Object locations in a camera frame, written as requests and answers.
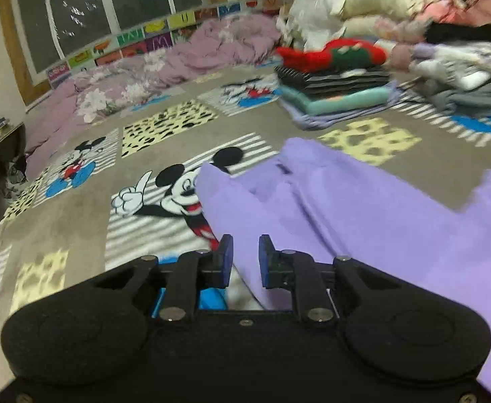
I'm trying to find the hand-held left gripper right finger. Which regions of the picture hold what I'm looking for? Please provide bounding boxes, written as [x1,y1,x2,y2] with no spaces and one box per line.
[258,234,401,328]

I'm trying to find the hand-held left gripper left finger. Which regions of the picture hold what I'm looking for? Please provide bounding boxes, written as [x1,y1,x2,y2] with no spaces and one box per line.
[92,234,234,326]

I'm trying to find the purple printed sweatshirt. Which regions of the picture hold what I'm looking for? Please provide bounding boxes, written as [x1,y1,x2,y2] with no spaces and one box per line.
[196,136,491,399]

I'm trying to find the stack of folded clothes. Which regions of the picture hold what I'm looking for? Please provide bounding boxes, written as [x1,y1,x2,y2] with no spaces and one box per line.
[285,84,402,132]

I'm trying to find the pile of unfolded clothes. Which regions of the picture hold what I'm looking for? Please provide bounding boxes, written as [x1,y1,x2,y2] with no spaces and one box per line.
[277,0,491,120]

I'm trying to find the cartoon mouse printed blanket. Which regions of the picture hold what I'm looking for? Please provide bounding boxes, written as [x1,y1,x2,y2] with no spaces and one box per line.
[0,65,491,345]

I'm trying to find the teal folded garment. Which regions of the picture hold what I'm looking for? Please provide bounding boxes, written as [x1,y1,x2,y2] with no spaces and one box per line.
[279,84,392,117]

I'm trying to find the black striped folded shirt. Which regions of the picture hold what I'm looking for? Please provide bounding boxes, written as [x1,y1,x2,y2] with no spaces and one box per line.
[274,65,393,98]

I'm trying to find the pink floral quilt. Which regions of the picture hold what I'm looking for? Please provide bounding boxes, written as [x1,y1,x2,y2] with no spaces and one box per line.
[25,12,284,181]

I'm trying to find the black white patterned cloth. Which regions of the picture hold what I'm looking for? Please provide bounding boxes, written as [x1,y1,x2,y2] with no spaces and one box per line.
[0,155,30,203]

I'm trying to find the colourful alphabet foam mat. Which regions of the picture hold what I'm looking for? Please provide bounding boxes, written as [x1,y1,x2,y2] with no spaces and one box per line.
[46,0,290,90]

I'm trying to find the wooden framed window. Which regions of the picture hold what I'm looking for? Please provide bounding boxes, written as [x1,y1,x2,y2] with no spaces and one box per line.
[0,0,229,106]

